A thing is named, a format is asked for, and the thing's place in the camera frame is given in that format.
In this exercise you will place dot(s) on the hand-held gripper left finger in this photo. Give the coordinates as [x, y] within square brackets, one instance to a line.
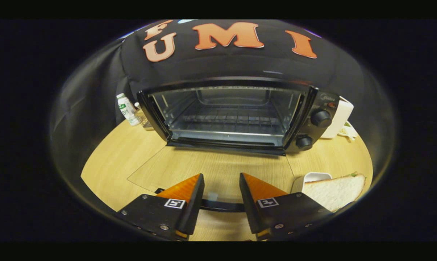
[195, 206]

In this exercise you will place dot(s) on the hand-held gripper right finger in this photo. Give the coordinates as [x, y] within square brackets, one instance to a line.
[249, 210]

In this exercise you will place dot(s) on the bread and lettuce sandwich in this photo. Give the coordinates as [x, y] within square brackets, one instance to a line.
[334, 192]

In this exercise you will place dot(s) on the black toaster oven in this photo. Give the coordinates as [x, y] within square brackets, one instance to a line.
[314, 131]

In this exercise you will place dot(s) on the white pop-up toaster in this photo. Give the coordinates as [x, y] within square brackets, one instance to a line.
[340, 116]

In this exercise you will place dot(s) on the white plastic tray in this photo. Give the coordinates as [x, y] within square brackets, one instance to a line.
[314, 177]

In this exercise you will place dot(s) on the white bottle with green label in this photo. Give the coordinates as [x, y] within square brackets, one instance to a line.
[127, 108]

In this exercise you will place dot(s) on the white divided dish with beans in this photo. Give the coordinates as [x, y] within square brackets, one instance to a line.
[350, 132]

